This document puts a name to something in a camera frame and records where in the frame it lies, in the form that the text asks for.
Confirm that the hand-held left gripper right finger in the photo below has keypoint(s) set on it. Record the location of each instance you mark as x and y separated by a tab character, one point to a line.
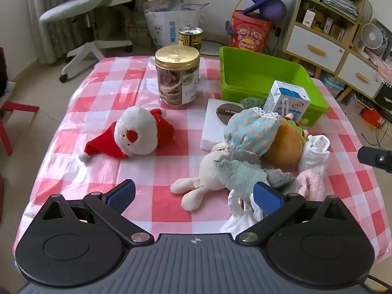
268	198

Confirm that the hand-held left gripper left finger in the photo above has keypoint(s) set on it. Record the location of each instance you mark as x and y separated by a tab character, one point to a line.
121	194

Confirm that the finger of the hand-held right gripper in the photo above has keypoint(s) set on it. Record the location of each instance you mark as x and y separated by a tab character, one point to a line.
375	158

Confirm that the white cloth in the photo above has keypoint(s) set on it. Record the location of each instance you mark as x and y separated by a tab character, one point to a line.
239	217

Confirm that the hamburger plush toy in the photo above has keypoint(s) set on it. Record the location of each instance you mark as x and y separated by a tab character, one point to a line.
283	144

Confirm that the cream bunny doll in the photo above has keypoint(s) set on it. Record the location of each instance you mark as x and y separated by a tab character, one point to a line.
248	128

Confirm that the green plastic bin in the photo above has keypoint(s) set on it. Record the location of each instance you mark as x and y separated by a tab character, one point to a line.
251	70

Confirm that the grey plush toy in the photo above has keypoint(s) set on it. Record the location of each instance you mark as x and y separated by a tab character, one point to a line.
242	173

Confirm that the pink fluffy plush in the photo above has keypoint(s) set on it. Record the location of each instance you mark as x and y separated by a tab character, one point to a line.
312	185

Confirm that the santa plush toy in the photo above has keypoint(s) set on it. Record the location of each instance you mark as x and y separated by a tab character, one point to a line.
137	131

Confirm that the white flat box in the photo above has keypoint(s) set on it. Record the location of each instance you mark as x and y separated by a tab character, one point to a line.
213	128

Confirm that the pink fringed cloth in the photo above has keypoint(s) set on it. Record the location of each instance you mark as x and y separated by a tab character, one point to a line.
381	66

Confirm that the pink checked tablecloth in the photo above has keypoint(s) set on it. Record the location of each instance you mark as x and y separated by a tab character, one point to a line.
101	98

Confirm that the white and blue milk carton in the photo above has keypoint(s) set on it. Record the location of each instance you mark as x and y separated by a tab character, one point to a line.
288	101

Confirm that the white desk fan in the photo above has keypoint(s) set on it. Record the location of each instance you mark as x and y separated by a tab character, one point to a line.
371	38

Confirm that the wooden cabinet with white drawers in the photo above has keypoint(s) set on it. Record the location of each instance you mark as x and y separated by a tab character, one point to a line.
318	46

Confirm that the clear jar with gold lid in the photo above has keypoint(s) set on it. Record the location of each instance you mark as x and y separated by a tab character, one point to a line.
176	79

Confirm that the red stool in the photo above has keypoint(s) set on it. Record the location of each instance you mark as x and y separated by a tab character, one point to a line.
12	119

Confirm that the small white carton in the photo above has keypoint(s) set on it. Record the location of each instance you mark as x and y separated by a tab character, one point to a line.
308	17

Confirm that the stack of magazines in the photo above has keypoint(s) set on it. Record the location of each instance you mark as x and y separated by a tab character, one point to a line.
340	1

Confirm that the red snack bucket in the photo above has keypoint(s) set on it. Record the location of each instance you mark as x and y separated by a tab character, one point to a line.
249	33

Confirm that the green tin can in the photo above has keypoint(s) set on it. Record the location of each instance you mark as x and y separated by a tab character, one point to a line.
190	38

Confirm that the white paper shopping bag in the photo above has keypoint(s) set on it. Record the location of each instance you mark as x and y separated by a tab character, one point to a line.
171	24

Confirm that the purple hopper ball toy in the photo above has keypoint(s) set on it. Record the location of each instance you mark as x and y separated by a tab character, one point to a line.
271	4

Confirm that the grey curtain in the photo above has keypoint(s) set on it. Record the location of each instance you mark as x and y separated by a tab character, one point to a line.
49	21

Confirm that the grey office chair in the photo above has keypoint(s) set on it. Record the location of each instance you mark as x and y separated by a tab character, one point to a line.
88	6

